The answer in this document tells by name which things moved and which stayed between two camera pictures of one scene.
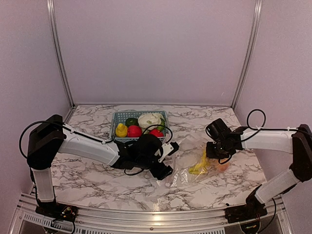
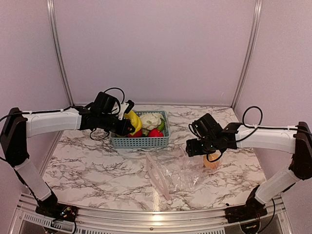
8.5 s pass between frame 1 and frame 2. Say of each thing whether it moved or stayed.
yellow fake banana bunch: moved
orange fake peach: moved
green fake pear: stayed
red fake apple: stayed
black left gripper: moved
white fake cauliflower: stayed
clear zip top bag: moved
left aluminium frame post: stayed
